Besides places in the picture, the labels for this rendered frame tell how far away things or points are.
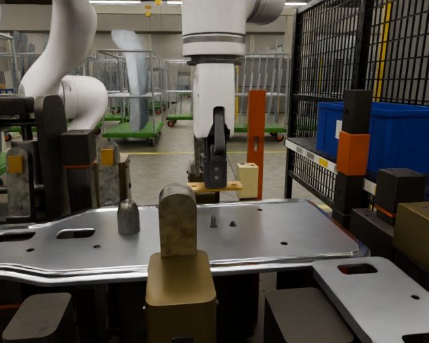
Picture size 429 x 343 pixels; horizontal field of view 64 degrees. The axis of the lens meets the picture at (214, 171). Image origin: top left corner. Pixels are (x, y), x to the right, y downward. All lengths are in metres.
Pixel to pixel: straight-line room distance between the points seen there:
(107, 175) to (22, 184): 0.14
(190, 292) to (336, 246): 0.26
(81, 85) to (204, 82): 0.64
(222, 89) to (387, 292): 0.30
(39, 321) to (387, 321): 0.33
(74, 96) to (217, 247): 0.68
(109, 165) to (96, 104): 0.42
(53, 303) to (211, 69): 0.32
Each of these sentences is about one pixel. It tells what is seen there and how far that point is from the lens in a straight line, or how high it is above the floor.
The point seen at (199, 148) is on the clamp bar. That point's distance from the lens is 0.65.
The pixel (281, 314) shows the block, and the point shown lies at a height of 0.98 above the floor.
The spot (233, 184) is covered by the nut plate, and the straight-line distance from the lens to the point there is 0.52.
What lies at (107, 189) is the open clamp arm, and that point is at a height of 1.02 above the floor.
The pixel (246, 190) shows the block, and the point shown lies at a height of 1.02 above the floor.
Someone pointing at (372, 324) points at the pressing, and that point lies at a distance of 0.37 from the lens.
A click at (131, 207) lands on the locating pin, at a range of 0.51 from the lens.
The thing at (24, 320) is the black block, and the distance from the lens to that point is 0.41.
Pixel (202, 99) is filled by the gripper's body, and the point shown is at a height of 1.19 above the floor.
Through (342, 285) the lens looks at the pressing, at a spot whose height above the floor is 1.00.
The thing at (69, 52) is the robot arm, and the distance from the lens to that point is 0.95.
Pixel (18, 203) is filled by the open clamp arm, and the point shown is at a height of 1.01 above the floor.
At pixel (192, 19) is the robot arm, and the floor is 1.29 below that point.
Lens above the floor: 1.21
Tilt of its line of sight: 15 degrees down
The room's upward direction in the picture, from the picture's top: straight up
